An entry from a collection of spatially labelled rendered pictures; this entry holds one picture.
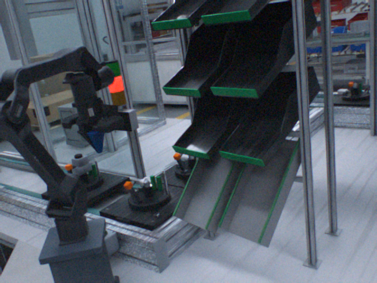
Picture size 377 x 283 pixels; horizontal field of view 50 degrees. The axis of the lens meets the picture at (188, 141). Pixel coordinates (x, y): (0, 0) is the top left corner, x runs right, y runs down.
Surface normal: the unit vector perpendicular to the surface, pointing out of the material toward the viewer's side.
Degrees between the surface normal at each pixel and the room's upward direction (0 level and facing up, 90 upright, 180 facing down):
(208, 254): 0
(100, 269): 88
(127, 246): 90
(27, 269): 0
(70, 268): 90
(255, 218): 45
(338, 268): 0
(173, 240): 90
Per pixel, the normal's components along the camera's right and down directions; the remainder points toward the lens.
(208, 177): -0.61, -0.44
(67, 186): 0.61, -0.33
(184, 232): 0.80, 0.08
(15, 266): -0.15, -0.94
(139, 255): -0.59, 0.33
